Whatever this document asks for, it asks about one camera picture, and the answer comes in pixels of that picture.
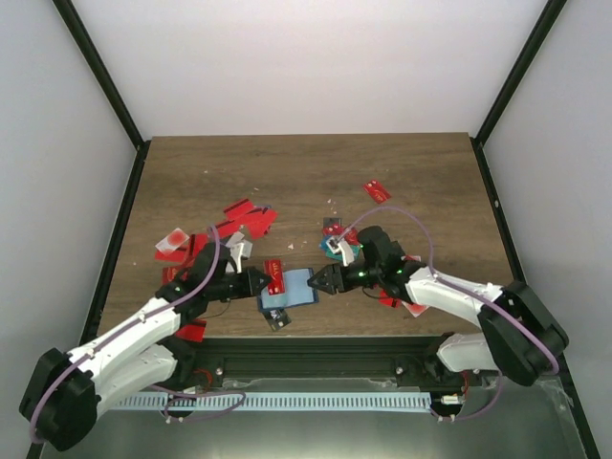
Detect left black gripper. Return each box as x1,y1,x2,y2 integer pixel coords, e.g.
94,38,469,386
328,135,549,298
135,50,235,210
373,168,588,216
208,268,273,302

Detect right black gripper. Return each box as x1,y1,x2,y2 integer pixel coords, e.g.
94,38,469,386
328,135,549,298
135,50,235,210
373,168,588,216
308,261,383,295

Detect red VIP card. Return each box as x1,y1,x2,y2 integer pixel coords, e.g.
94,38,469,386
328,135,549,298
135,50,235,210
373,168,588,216
264,259,286,295

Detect navy blue card holder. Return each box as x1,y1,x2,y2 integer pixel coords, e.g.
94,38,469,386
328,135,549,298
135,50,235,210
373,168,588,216
257,268,318,313

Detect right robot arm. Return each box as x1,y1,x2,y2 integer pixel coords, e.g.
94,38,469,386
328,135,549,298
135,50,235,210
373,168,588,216
308,226,569,386

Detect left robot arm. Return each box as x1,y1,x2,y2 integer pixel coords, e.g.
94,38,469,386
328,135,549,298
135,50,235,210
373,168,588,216
19,242,271,451

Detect black card upper centre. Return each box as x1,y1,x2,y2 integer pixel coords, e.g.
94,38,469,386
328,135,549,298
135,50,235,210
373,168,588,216
322,217,341,232

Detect red striped card top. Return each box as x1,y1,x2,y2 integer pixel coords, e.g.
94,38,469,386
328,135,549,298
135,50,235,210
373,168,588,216
223,198,255,220

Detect red card front left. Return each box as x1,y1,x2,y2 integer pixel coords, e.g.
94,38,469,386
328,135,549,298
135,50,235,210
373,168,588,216
175,320,207,342

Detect white red dot card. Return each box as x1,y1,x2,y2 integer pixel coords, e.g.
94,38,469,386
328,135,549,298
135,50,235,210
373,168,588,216
155,228,189,255
404,303,428,317

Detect white red dot card left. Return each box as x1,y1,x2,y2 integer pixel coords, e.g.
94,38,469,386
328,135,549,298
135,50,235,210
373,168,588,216
155,228,189,255

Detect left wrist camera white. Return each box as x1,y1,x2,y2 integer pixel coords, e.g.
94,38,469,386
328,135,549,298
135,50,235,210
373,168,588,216
230,240,252,273

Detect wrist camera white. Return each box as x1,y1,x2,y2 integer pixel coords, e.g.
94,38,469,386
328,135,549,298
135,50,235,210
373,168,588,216
326,237,356,267
230,240,252,273

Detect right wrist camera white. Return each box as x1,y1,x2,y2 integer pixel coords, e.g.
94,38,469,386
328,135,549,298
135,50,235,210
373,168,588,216
326,237,356,267

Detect white slotted cable duct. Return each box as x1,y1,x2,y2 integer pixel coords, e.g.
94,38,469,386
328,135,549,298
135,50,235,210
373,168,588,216
114,391,432,413

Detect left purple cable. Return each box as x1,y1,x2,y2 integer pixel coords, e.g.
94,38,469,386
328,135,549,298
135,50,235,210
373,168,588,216
29,223,246,444

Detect purple cable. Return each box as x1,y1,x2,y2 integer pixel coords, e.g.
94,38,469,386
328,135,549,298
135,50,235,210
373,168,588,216
334,206,559,425
29,223,246,444

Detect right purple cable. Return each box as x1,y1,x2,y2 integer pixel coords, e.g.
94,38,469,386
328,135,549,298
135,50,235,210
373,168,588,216
334,206,559,425

